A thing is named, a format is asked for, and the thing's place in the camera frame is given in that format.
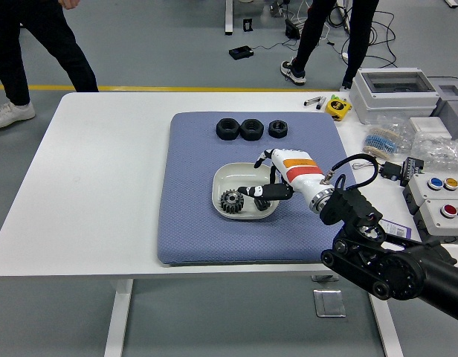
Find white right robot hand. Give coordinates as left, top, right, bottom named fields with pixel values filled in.
left=237, top=147, right=327, bottom=204

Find large dark metal gear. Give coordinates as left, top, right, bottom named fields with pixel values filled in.
left=219, top=188, right=245, bottom=215

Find small black hex nut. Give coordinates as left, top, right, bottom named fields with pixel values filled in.
left=268, top=119, right=288, bottom=139

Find large black hex nut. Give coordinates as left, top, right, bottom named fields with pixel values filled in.
left=215, top=118, right=240, bottom=141
left=239, top=118, right=264, bottom=141

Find grey blue-yellow-red button box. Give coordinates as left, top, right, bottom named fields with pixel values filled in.
left=402, top=172, right=458, bottom=216

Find black box on floor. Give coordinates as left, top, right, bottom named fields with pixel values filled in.
left=228, top=45, right=255, bottom=60

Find small white box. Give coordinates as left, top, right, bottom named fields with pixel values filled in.
left=407, top=116, right=451, bottom=135

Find grey red-green button box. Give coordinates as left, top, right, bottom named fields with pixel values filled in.
left=414, top=199, right=458, bottom=239

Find grey box with orange button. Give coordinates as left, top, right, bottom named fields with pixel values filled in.
left=435, top=82, right=458, bottom=141

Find white square dish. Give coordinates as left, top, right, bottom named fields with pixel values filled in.
left=212, top=161, right=282, bottom=220

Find person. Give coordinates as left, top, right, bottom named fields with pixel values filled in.
left=0, top=0, right=100, bottom=129
left=280, top=0, right=381, bottom=90

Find yellow tape measure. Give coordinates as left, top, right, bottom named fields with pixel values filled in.
left=324, top=97, right=353, bottom=122

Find blue resistor tape roll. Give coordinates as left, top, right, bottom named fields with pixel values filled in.
left=362, top=126, right=401, bottom=155

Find small black circuit board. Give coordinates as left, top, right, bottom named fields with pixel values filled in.
left=399, top=156, right=425, bottom=187

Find purple white label card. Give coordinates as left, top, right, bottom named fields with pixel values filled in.
left=377, top=218, right=413, bottom=239

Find blue-grey padded mat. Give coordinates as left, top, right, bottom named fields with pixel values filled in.
left=156, top=111, right=375, bottom=266

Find metal floor plate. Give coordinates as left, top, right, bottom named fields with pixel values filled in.
left=312, top=289, right=346, bottom=318

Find clear plastic bag of parts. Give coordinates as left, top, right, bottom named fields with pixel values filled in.
left=410, top=132, right=458, bottom=170

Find black power adapter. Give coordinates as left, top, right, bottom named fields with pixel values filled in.
left=284, top=18, right=301, bottom=39

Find white desk leg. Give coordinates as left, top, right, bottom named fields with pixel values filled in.
left=224, top=0, right=236, bottom=36

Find white table leg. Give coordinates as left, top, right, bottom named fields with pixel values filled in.
left=103, top=279, right=134, bottom=357
left=364, top=274, right=404, bottom=357

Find black connector block with wires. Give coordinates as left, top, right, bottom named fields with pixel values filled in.
left=352, top=161, right=401, bottom=182

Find grey enclosure with clear lid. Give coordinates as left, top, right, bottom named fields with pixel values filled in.
left=349, top=67, right=442, bottom=124

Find thin black cable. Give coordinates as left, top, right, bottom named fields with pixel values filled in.
left=251, top=36, right=300, bottom=51

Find black floor cables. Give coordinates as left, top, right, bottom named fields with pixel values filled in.
left=368, top=10, right=399, bottom=70

